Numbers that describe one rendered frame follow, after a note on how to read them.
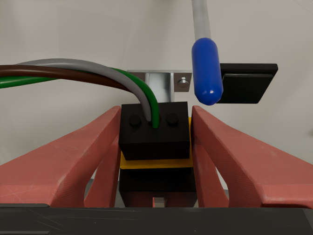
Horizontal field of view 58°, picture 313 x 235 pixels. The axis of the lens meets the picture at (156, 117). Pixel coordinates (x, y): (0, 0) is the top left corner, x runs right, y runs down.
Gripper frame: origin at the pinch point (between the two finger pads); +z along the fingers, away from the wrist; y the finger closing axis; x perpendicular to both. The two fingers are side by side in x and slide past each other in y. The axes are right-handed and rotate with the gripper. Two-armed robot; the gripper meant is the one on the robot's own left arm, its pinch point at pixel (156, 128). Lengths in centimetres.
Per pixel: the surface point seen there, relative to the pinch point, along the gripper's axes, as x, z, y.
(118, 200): 102, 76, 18
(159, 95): 3.4, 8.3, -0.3
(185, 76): 1.8, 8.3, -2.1
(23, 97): 4.4, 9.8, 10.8
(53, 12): -3.2, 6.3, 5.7
